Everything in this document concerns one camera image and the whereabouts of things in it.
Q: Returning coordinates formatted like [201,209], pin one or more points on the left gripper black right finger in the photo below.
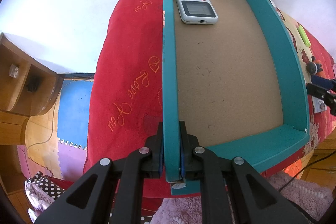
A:
[232,191]

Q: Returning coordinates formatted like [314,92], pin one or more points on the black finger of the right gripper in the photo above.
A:
[323,94]
[323,82]

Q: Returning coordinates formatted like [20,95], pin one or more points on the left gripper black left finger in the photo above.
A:
[111,191]

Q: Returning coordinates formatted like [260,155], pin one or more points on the orange monkey alarm clock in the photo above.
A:
[313,68]

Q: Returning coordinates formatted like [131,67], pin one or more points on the lime green utility knife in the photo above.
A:
[304,36]

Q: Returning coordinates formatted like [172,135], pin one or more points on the teal cardboard tray box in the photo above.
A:
[237,85]

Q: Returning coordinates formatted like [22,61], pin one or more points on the white air conditioner remote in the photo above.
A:
[197,12]

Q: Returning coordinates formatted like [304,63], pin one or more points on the small ID card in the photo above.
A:
[318,105]

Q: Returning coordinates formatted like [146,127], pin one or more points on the polka dot gift bag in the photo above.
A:
[41,192]

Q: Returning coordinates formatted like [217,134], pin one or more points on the blue foam floor mat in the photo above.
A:
[73,113]

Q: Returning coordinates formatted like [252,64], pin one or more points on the wooden bedside shelf unit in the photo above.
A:
[17,104]

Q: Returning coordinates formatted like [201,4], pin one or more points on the black object on shelf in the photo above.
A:
[33,84]

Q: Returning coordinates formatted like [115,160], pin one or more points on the small clear bag on shelf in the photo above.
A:
[13,71]

